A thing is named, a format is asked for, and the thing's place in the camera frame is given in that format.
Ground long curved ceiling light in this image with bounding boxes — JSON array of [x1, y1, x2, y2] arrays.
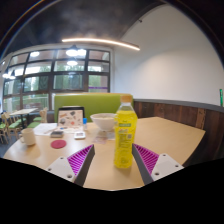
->
[[61, 37, 141, 52]]

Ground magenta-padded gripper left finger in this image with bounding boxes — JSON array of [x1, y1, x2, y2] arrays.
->
[[45, 144, 96, 187]]

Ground white ribbed mug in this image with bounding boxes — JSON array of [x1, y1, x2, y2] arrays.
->
[[18, 127, 37, 147]]

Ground wooden chairs with green seats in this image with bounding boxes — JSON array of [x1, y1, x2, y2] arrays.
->
[[0, 107, 49, 144]]

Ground wooden dining table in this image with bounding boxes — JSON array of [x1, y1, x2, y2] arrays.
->
[[9, 107, 39, 127]]

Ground small white device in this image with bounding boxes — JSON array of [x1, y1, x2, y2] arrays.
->
[[73, 130, 87, 140]]

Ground green upholstered bench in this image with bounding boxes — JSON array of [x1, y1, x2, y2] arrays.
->
[[53, 92, 134, 123]]

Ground yellow drink bottle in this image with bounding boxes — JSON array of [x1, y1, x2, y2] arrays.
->
[[113, 94, 139, 169]]

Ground small dark grey box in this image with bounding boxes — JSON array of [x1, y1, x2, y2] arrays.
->
[[49, 130, 65, 139]]

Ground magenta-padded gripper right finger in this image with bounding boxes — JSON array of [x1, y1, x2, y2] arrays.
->
[[131, 143, 185, 186]]

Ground flat round red coaster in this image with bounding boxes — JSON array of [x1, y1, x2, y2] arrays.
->
[[50, 139, 67, 150]]

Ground white paper sheet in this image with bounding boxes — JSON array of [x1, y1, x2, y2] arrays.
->
[[33, 122, 58, 136]]

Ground white bowl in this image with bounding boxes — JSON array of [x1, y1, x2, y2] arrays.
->
[[89, 112, 117, 132]]

